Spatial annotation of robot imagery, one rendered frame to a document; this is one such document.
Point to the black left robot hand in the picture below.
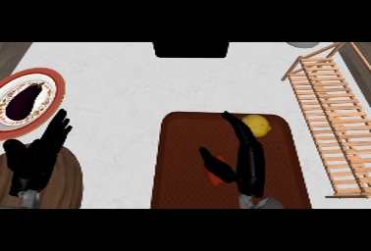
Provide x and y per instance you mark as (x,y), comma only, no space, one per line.
(41,153)

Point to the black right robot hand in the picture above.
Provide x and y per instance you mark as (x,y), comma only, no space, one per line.
(250,160)

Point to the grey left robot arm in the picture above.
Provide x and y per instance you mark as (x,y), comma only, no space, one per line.
(30,198)

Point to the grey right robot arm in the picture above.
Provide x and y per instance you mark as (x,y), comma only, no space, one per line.
(259,202)

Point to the red bell pepper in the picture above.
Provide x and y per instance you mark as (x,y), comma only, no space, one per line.
(217,178)

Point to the brown rectangular tray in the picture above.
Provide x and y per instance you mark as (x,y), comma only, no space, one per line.
(192,157)

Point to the wooden tiered shelf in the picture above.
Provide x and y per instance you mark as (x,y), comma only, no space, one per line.
(333,130)

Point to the round brown wooden board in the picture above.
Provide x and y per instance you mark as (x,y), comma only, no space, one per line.
(65,183)

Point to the yellow lemon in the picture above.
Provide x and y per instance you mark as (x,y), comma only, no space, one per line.
(259,125)

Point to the dark purple eggplant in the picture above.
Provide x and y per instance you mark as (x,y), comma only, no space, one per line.
(22,101)

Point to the red rimmed patterned plate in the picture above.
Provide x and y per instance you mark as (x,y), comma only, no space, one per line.
(52,88)

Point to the black rectangular appliance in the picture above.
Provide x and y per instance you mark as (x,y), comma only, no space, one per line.
(191,49)

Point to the grey round object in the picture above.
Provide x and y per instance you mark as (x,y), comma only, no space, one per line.
(303,44)

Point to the dark grey wall panel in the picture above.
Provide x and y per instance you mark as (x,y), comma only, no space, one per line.
(359,72)

